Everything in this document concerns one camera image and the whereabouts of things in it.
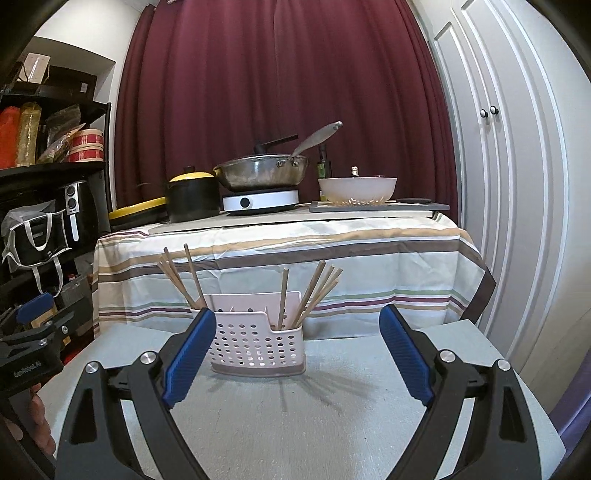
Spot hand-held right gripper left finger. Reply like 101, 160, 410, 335
55, 308, 218, 480

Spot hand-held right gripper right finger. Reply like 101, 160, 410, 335
379, 304, 541, 480

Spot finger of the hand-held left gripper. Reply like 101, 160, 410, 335
13, 292, 55, 326
0, 310, 76, 355

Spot pink perforated utensil holder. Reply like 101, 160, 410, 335
191, 292, 307, 376

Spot bunch of wooden chopsticks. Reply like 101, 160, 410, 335
157, 243, 345, 331

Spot person's left hand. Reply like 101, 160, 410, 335
0, 387, 57, 457

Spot striped tablecloth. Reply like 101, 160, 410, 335
92, 213, 498, 341

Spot black air fryer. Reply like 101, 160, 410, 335
57, 180, 89, 244

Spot flat black pan yellow lid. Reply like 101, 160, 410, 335
108, 196, 170, 232

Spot grey tray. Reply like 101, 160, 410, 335
308, 198, 450, 214

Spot black pot with yellow lid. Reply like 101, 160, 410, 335
165, 165, 221, 223

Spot red striped round box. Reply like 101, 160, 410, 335
66, 128, 105, 163

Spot white induction cooker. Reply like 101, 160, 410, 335
222, 188, 300, 216

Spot orange package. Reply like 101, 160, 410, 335
0, 106, 22, 169

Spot white bowl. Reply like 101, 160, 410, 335
317, 176, 399, 206

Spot gold package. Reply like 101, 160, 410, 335
18, 103, 45, 166

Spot black shelf rack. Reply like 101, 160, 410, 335
0, 90, 114, 335

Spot purple cloth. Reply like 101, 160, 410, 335
556, 388, 591, 450

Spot steel wok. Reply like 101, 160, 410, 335
213, 121, 344, 193

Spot white cabinet doors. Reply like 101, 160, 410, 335
410, 0, 591, 372

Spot olive oil bottle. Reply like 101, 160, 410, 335
316, 143, 332, 180

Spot dark brown box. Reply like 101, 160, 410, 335
45, 65, 100, 96

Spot small cardboard box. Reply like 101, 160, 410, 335
16, 52, 52, 84

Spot maroon curtain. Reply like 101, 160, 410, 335
113, 0, 463, 219

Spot black tote bag white straps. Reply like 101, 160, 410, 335
2, 200, 73, 297

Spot black utensil handle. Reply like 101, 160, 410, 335
252, 134, 300, 156

